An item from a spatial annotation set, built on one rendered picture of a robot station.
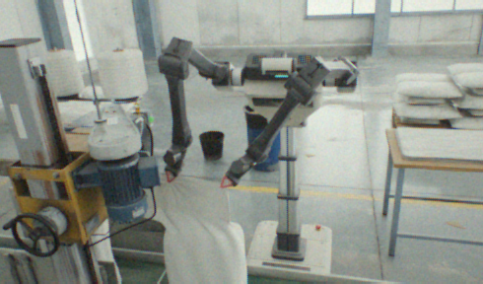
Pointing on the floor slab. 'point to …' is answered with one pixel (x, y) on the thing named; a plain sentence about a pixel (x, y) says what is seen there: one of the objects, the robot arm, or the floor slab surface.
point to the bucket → (212, 144)
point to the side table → (423, 195)
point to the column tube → (38, 144)
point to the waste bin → (255, 123)
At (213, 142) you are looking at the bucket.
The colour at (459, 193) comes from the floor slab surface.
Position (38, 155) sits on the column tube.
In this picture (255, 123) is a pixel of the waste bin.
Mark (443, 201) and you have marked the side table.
